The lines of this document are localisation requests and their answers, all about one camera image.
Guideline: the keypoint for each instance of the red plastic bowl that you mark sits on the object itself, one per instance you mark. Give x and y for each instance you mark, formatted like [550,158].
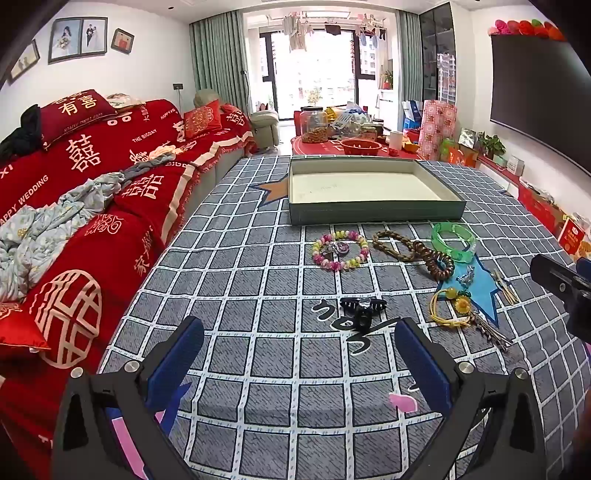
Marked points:
[361,147]

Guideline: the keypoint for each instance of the red orange gift box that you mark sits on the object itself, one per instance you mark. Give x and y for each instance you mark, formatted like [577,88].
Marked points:
[572,240]

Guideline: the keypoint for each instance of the blue white carton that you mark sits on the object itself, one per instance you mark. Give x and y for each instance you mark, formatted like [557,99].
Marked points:
[412,115]

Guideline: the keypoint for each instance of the red printed pillow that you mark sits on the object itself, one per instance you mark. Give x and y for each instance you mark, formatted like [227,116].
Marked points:
[76,115]

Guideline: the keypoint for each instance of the purple gem pendant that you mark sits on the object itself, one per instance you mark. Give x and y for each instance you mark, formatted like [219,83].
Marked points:
[339,249]

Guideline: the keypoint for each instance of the grey checkered blanket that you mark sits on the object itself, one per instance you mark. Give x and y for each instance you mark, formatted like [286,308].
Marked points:
[258,300]

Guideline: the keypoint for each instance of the dark photo frame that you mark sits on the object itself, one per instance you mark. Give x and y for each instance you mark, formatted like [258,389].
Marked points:
[24,62]

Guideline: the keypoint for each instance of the dark clothes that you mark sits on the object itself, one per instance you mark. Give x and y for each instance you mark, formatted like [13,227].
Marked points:
[23,134]

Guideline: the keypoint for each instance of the gold hairpins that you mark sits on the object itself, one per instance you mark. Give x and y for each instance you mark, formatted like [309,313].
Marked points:
[505,288]

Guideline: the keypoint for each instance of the green translucent bangle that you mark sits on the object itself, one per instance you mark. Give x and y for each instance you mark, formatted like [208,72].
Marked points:
[450,249]

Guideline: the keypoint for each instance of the hanging laundry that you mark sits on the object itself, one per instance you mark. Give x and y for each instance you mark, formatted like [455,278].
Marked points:
[300,32]

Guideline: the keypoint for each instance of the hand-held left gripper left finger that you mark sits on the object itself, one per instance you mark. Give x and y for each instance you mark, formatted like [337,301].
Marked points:
[178,355]

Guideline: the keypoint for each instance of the potted green plant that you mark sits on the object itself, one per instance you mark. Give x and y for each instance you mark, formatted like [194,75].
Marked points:
[491,145]

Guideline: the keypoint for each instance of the shallow green cardboard box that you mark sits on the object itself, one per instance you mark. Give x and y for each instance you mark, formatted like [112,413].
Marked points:
[364,184]

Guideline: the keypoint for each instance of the red round table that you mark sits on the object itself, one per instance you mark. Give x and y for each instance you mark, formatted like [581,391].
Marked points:
[323,148]

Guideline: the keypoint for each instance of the small red photo frame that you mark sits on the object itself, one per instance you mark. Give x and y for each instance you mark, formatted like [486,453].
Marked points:
[122,41]

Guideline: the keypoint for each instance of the colourful paper flowers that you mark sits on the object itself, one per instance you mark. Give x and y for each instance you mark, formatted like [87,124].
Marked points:
[526,27]

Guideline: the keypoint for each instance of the red patterned cushion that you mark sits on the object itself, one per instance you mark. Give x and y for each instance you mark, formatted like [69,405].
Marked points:
[203,119]

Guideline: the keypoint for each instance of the double photo frame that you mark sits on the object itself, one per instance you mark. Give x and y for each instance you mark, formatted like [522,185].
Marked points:
[78,39]

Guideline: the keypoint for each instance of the green curtain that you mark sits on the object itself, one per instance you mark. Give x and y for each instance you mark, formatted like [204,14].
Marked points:
[219,60]
[408,55]

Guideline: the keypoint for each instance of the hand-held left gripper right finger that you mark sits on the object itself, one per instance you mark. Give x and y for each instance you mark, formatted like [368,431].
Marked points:
[422,364]

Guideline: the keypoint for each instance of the glass door cabinet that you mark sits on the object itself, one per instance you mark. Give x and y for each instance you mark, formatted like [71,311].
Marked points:
[438,50]

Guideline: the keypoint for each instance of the sofa with red cover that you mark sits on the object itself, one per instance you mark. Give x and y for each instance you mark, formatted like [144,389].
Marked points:
[92,240]

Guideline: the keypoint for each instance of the white cup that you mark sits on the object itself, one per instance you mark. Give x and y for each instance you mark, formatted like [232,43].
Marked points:
[396,140]

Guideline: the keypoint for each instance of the clear jar of nuts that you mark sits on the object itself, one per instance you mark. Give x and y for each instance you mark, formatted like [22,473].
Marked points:
[314,124]

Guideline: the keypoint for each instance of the grey garment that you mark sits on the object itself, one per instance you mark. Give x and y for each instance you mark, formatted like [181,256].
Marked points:
[152,165]

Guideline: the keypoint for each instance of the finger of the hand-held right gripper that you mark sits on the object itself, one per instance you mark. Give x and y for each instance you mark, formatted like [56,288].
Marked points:
[582,266]
[551,274]

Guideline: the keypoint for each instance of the pink patterned gift box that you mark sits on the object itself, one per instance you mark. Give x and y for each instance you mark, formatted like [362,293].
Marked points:
[436,127]

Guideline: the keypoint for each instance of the light blue floral quilt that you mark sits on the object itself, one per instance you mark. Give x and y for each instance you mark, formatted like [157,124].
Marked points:
[41,226]

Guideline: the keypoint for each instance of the wall television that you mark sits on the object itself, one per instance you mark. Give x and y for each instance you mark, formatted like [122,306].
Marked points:
[540,92]

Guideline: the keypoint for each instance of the black hair claw clip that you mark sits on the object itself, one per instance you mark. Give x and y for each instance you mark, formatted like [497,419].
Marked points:
[362,314]

